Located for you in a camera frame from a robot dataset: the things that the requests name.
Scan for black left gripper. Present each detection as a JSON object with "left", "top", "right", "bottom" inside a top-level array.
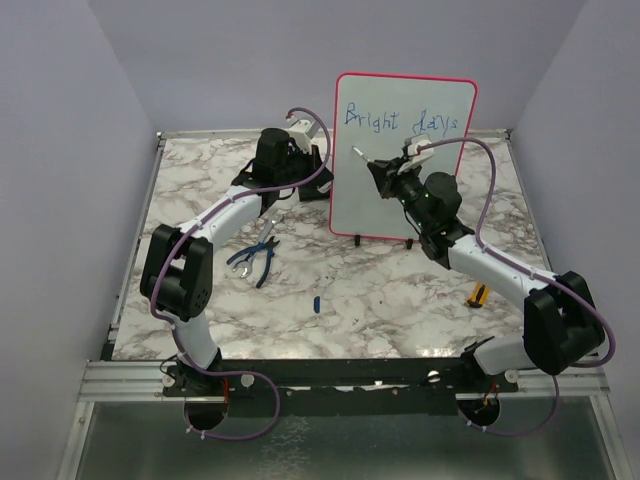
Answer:
[{"left": 276, "top": 143, "right": 335, "bottom": 191}]

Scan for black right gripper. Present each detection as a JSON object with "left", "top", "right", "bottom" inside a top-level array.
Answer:
[{"left": 371, "top": 155, "right": 432, "bottom": 231}]

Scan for blue white whiteboard marker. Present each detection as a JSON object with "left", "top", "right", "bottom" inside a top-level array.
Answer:
[{"left": 352, "top": 145, "right": 373, "bottom": 163}]

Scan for pink framed whiteboard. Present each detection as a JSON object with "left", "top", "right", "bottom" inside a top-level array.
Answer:
[{"left": 329, "top": 72, "right": 478, "bottom": 241}]

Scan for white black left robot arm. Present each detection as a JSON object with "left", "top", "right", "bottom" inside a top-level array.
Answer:
[{"left": 140, "top": 120, "right": 332, "bottom": 395}]

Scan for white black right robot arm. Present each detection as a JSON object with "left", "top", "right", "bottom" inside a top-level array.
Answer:
[{"left": 367, "top": 158, "right": 605, "bottom": 391}]

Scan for black flat box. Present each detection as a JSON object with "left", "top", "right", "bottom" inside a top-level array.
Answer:
[{"left": 298, "top": 181, "right": 332, "bottom": 203}]

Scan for silver open-end wrench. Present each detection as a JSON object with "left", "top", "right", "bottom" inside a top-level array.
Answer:
[{"left": 227, "top": 214, "right": 282, "bottom": 278}]

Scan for yellow utility knife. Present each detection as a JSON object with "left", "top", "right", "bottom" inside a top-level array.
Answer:
[{"left": 466, "top": 282, "right": 490, "bottom": 309}]

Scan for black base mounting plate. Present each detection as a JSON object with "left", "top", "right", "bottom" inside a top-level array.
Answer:
[{"left": 163, "top": 358, "right": 518, "bottom": 417}]

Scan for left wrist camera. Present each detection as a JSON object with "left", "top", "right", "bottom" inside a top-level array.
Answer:
[{"left": 287, "top": 116, "right": 320, "bottom": 153}]

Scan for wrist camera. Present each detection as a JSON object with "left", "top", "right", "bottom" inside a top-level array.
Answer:
[
  {"left": 287, "top": 116, "right": 320, "bottom": 153},
  {"left": 398, "top": 134, "right": 435, "bottom": 174}
]

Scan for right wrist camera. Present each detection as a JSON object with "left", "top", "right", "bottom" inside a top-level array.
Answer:
[{"left": 398, "top": 134, "right": 435, "bottom": 174}]

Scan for blue handled pliers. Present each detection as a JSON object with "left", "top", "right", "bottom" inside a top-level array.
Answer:
[{"left": 226, "top": 236, "right": 279, "bottom": 290}]

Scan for aluminium table frame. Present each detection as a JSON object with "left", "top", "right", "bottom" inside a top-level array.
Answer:
[{"left": 63, "top": 130, "right": 632, "bottom": 479}]

